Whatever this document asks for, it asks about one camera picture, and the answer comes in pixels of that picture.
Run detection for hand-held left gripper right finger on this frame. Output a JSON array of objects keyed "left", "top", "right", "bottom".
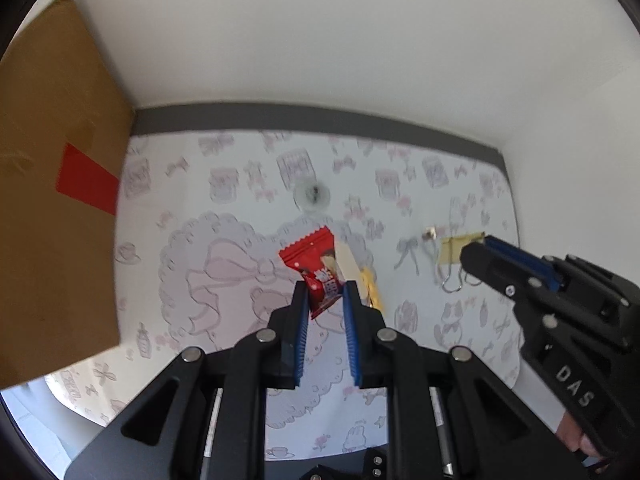
[{"left": 342, "top": 280, "right": 591, "bottom": 480}]

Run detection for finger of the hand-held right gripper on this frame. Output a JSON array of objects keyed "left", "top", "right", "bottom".
[
  {"left": 460, "top": 244, "right": 533, "bottom": 306},
  {"left": 482, "top": 235, "right": 568, "bottom": 293}
]

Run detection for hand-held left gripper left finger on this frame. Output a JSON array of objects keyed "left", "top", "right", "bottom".
[{"left": 65, "top": 280, "right": 311, "bottom": 480}]

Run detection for gold binder clip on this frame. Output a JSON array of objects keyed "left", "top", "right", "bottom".
[{"left": 424, "top": 227, "right": 488, "bottom": 293}]

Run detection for white yellow snack packet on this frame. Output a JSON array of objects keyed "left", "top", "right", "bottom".
[{"left": 332, "top": 240, "right": 386, "bottom": 311}]

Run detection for red candy packet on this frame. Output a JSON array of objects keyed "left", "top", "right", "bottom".
[{"left": 278, "top": 227, "right": 346, "bottom": 320}]

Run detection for brown cardboard box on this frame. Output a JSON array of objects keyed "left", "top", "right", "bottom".
[{"left": 0, "top": 0, "right": 137, "bottom": 390}]

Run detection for person's right hand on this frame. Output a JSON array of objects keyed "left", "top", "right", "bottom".
[{"left": 555, "top": 410, "right": 608, "bottom": 461}]

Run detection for white cartoon printed mat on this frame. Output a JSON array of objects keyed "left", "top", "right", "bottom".
[{"left": 45, "top": 130, "right": 521, "bottom": 461}]

